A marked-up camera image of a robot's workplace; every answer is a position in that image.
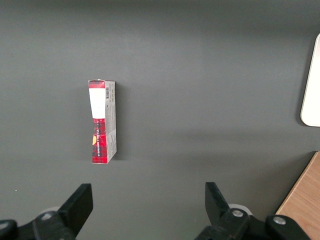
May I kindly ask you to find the red plaid cardboard box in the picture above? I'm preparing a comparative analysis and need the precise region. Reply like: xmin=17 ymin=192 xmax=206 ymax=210
xmin=87 ymin=79 xmax=118 ymax=166

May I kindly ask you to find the wooden drawer cabinet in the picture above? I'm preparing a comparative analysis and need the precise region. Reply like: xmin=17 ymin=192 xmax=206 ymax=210
xmin=274 ymin=150 xmax=320 ymax=240

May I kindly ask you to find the beige plastic tray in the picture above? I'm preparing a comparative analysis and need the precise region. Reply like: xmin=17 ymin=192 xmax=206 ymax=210
xmin=300 ymin=33 xmax=320 ymax=127

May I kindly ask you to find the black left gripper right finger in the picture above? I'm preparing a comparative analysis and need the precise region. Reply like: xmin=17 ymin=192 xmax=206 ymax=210
xmin=194 ymin=181 xmax=311 ymax=240

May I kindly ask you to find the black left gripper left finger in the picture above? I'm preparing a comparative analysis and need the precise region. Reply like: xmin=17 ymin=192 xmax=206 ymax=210
xmin=0 ymin=183 xmax=94 ymax=240

